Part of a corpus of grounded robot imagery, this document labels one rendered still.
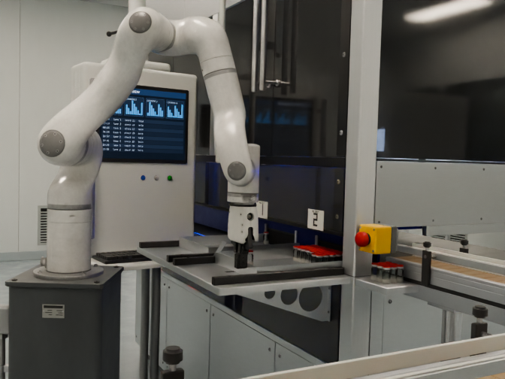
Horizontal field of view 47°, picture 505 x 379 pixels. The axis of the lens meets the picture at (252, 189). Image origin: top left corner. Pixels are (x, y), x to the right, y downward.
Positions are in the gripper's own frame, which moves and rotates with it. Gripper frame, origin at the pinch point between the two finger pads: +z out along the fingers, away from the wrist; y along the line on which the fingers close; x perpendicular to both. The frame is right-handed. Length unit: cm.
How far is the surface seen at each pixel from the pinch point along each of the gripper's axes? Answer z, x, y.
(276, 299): 11.3, -11.0, -1.3
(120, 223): 0, 9, 88
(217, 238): 2, -17, 53
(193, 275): 4.4, 11.3, 5.9
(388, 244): -6.4, -32.2, -21.7
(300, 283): 4.9, -12.1, -11.1
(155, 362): 63, -10, 100
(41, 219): 48, -24, 542
